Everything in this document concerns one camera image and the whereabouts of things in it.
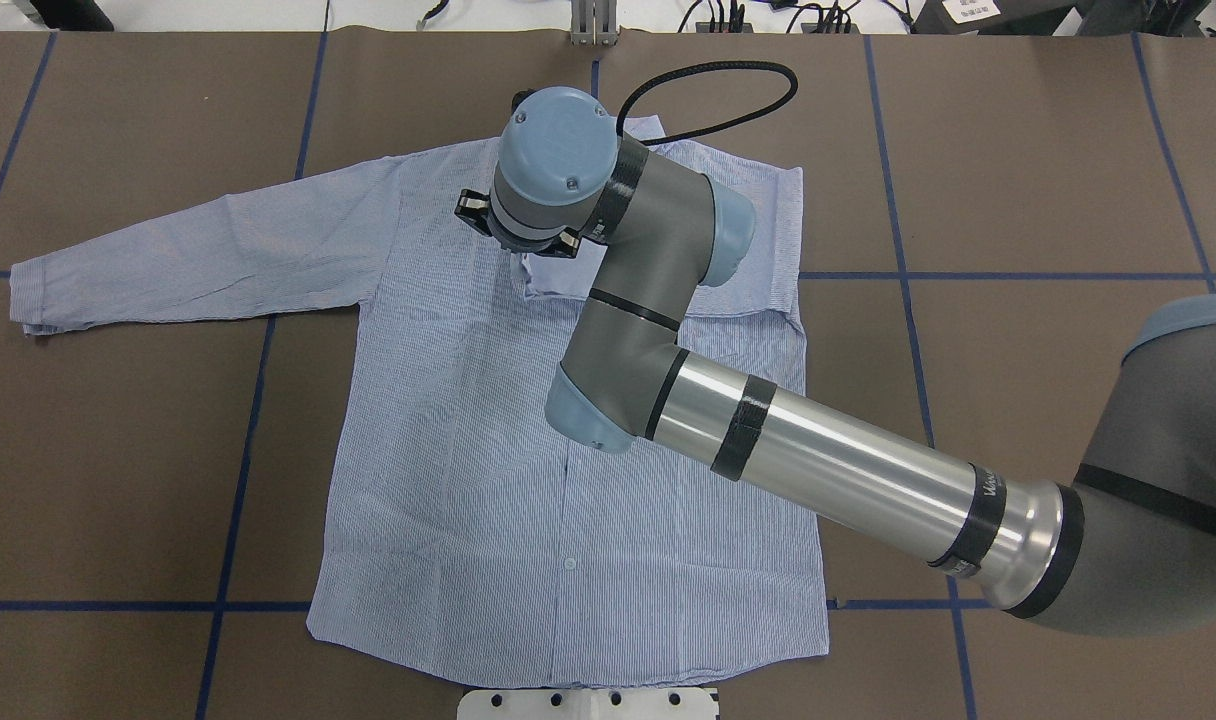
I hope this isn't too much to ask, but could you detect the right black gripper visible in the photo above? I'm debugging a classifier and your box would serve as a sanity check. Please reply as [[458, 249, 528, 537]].
[[454, 190, 581, 259]]

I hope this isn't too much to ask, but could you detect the light blue striped shirt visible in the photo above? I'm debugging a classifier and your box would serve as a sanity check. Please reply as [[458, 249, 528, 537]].
[[10, 137, 829, 688]]

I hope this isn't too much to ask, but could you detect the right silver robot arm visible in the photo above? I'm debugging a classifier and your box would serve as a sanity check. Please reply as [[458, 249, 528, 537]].
[[454, 88, 1216, 635]]

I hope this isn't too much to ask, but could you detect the aluminium frame post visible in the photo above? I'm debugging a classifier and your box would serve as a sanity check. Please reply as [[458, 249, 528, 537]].
[[570, 0, 620, 47]]

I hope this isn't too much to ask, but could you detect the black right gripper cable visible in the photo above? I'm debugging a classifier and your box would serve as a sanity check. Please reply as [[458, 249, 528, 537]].
[[617, 60, 800, 148]]

